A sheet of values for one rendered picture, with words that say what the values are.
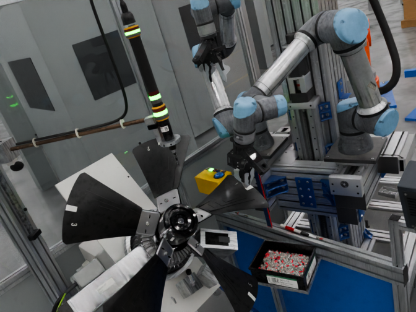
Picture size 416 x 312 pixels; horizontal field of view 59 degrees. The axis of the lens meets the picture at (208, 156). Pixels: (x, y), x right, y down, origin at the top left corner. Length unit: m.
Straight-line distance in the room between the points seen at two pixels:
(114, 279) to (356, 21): 1.17
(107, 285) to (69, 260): 0.67
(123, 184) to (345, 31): 0.99
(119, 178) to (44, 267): 0.48
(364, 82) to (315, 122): 0.45
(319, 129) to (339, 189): 0.34
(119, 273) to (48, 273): 0.50
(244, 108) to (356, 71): 0.48
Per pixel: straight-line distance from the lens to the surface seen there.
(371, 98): 1.55
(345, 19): 1.39
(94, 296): 1.28
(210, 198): 1.38
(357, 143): 1.73
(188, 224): 1.22
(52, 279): 1.76
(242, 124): 1.23
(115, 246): 1.44
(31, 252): 1.67
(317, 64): 1.86
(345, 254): 1.52
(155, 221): 1.25
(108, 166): 1.55
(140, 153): 1.41
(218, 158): 2.37
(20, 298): 1.91
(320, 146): 1.93
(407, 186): 1.16
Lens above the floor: 1.86
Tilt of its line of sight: 24 degrees down
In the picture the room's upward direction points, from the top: 17 degrees counter-clockwise
